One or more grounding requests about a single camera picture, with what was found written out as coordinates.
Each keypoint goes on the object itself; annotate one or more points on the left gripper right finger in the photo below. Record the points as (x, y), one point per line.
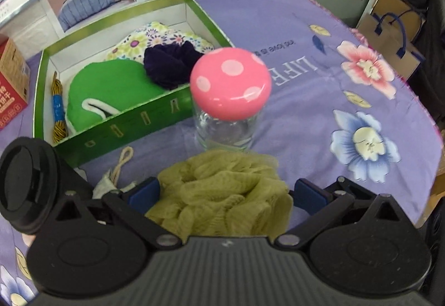
(324, 206)

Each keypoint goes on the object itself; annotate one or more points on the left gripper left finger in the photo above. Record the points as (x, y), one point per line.
(129, 209)

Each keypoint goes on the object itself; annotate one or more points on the pink knitted cloth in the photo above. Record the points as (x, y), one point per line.
(109, 181)

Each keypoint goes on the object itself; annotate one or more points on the olive mesh bath pouf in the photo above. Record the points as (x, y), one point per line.
(222, 193)

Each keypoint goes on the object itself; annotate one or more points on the green felt pouch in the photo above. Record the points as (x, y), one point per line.
(104, 89)

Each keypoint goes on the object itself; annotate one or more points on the dark purple scrunchie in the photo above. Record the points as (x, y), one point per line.
(169, 66)

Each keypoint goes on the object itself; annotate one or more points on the floral fabric pouch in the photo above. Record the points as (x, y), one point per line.
(133, 46)

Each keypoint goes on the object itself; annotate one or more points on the purple floral tablecloth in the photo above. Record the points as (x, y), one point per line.
(319, 122)

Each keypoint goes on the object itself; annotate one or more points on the black lidded travel cup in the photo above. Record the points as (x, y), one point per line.
(33, 178)

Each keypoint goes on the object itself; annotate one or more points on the glass jar pink lid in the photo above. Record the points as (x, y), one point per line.
(229, 89)

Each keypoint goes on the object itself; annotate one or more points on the red cracker box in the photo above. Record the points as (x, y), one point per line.
(15, 80)

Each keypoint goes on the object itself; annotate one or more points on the brown paper shopping bag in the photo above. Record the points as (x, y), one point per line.
(390, 28)

